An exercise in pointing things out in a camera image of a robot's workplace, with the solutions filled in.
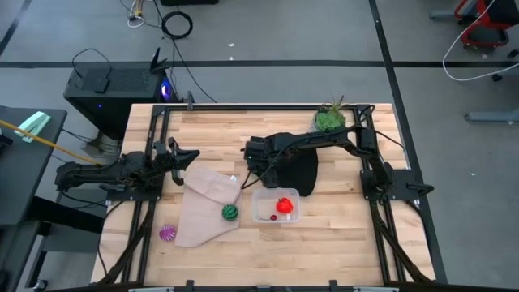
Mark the black computer tower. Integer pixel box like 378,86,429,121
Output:
63,46,183,141

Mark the white floor cable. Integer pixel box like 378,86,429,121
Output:
441,0,519,83

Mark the beige folded cloth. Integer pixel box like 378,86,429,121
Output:
174,164,244,249

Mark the green striped toy watermelon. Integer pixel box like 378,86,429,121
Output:
221,204,239,222

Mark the red toy bell pepper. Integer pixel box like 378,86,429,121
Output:
276,197,294,215

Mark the clear plastic tupperware container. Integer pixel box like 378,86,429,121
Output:
251,187,302,225

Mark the green succulent in patterned pot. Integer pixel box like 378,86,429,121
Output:
313,95,350,133

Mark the black cloth with white label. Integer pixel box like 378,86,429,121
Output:
265,147,320,198

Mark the mint green stapler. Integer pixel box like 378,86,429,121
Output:
15,111,52,144

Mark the grey metal floor bar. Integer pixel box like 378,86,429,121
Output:
465,109,519,124

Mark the black side desk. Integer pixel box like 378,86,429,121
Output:
0,105,68,226

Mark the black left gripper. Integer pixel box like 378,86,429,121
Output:
152,136,201,187

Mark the coiled black floor cable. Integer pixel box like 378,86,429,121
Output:
161,11,218,104

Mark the black aluminium table frame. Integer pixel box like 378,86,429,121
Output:
92,101,447,292

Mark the yellow white cable bundle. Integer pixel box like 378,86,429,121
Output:
127,0,148,29

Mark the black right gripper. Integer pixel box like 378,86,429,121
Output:
242,135,282,176

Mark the red and black cart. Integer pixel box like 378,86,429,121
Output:
453,0,519,52

